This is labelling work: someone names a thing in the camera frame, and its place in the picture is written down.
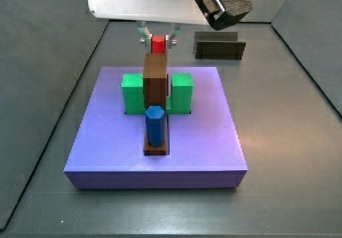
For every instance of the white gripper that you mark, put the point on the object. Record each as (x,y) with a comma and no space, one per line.
(170,11)

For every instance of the red hexagonal peg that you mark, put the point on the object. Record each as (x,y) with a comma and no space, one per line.
(158,44)

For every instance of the purple base board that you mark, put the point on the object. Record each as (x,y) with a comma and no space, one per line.
(205,158)

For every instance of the green left block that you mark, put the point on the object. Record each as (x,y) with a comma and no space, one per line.
(132,94)

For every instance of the green block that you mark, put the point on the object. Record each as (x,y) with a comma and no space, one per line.
(132,94)
(182,88)

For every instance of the green right block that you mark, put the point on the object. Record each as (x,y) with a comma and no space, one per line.
(182,88)

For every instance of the blue hexagonal peg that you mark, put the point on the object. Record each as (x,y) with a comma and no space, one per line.
(155,120)

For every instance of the brown L-shaped bracket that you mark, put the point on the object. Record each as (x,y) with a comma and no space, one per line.
(155,94)

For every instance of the black angle bracket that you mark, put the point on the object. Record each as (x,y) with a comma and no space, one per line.
(218,45)

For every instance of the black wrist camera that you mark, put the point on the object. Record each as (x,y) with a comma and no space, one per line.
(223,13)

